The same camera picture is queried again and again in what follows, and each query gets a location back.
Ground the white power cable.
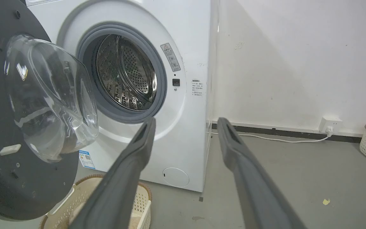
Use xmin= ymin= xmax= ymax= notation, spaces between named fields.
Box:
xmin=211 ymin=127 xmax=333 ymax=143

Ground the white front-load washing machine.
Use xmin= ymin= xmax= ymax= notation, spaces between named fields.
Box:
xmin=24 ymin=0 xmax=220 ymax=193

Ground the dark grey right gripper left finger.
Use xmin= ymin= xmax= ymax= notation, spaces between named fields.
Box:
xmin=68 ymin=117 xmax=156 ymax=229

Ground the cream woven laundry basket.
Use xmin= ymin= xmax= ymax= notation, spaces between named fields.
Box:
xmin=39 ymin=174 xmax=153 ymax=229

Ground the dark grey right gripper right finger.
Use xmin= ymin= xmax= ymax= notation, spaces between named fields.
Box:
xmin=217 ymin=117 xmax=307 ymax=229

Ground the dark round washing machine door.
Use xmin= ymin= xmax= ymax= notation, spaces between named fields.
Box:
xmin=0 ymin=0 xmax=99 ymax=221

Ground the white wall power socket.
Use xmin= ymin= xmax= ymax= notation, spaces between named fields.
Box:
xmin=318 ymin=116 xmax=343 ymax=134

